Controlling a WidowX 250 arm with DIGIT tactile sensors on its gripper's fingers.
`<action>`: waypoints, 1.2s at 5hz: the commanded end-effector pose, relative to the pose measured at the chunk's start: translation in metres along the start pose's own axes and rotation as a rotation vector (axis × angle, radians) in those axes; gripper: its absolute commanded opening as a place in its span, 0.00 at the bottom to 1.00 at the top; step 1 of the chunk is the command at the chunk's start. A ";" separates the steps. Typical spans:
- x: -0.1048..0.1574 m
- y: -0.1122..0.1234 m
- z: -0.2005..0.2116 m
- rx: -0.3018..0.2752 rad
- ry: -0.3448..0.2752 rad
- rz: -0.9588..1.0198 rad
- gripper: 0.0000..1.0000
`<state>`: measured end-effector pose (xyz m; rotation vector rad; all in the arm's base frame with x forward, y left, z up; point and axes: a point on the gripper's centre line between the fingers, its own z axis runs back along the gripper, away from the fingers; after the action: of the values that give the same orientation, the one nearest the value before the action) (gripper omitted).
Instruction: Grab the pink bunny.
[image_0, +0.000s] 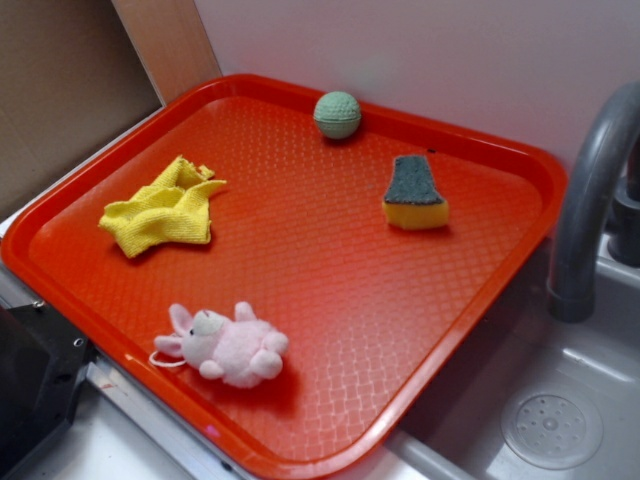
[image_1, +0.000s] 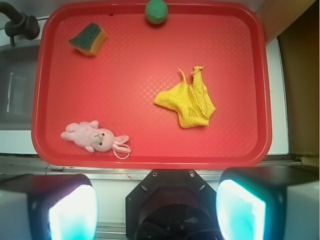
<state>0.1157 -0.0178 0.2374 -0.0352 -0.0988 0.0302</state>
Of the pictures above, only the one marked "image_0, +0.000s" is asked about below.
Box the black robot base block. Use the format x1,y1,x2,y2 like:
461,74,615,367
1,305,93,479

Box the pink plush bunny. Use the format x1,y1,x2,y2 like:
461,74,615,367
149,302,289,389

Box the red plastic tray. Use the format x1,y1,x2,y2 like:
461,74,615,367
1,75,567,479

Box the yellow green scrub sponge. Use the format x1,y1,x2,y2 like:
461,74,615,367
382,155,449,231

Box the green dimpled ball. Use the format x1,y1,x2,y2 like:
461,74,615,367
313,91,362,140

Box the yellow microfibre cloth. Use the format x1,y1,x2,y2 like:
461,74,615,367
98,155,226,259

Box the wooden board panel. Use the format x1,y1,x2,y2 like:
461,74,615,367
113,0,222,105

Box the grey toy sink basin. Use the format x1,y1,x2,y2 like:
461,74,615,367
386,247,639,479

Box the grey toy faucet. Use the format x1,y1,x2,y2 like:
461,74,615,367
547,81,639,323

